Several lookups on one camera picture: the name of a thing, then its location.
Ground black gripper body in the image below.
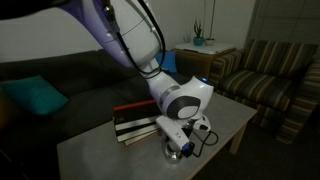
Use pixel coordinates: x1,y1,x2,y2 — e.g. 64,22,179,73
181,123,194,144

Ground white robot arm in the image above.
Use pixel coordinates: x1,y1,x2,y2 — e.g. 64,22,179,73
0,0,213,147

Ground silver candle container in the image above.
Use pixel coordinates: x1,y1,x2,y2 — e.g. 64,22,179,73
163,140,182,164

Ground bottom red book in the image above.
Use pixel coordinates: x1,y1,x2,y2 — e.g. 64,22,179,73
124,128,160,146

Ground middle black book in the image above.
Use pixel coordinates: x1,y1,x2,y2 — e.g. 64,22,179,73
115,122,158,142

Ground top black orange-spined book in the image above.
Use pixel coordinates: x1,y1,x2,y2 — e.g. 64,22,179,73
113,100,162,131

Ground wooden side cabinet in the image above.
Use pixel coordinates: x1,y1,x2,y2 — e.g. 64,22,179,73
175,48,242,86

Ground blue cushion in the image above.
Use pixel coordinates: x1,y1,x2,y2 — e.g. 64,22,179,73
155,51,177,74

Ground white board on cabinet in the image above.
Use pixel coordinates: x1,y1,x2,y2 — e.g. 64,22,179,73
175,43,234,55

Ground teal plant pot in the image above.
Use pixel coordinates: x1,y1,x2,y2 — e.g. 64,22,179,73
193,37,204,46

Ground small white plant pot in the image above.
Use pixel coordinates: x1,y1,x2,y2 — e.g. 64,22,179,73
205,38,215,46

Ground grey coffee table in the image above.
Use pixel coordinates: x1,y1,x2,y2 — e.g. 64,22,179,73
57,94,256,180

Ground dark grey sofa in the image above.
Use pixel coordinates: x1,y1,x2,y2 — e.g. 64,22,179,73
0,42,197,180

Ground striped armchair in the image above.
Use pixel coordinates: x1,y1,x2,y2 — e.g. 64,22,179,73
209,39,320,144

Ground window blinds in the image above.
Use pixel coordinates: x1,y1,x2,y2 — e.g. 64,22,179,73
248,0,320,44

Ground teal cushion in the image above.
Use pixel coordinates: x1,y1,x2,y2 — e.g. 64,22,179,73
0,75,69,115

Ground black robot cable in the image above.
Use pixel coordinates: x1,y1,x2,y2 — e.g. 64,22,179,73
101,0,220,158

